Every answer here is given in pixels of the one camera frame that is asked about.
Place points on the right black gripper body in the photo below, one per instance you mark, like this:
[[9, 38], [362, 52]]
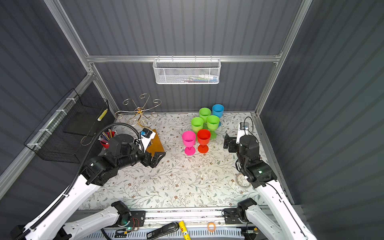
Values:
[[233, 146]]

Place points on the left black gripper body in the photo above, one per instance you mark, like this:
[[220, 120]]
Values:
[[145, 158]]

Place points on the wooden base wire glass rack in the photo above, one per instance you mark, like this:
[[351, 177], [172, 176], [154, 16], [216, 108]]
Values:
[[141, 116]]

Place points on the green wine glass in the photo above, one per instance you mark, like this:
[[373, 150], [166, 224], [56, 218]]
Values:
[[212, 124], [197, 124], [204, 113]]

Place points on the red wine glass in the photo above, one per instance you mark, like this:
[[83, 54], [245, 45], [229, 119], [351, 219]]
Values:
[[204, 137]]

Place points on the blue wine glass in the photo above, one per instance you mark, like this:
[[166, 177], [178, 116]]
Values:
[[218, 110]]

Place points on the pink wine glass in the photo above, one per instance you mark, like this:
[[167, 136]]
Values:
[[189, 140]]

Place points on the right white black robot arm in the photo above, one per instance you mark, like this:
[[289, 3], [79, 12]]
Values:
[[272, 214]]

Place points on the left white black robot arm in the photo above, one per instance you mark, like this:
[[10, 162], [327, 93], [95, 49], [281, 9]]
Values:
[[52, 223]]

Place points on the clear tape roll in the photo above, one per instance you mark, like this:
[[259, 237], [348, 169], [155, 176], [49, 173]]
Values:
[[241, 181]]

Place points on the red pencil cup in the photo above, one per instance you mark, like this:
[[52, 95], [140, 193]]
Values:
[[104, 138]]

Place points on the yellow marker in black basket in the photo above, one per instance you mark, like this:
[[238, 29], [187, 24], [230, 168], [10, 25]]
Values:
[[102, 115]]

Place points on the yellow glue tube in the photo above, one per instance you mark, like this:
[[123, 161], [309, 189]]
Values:
[[184, 230]]

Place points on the black stapler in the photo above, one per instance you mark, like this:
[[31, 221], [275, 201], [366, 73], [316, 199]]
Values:
[[164, 230]]

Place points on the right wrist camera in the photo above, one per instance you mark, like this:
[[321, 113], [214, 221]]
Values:
[[243, 130]]

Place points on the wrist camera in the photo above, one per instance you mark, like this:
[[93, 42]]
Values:
[[147, 136], [243, 130]]

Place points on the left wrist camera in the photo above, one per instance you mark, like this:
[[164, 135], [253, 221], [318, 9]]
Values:
[[147, 136]]

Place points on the black wire wall basket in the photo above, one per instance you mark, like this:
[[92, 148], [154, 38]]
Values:
[[66, 134]]

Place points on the white wire wall basket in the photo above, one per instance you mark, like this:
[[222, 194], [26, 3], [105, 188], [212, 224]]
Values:
[[187, 70]]

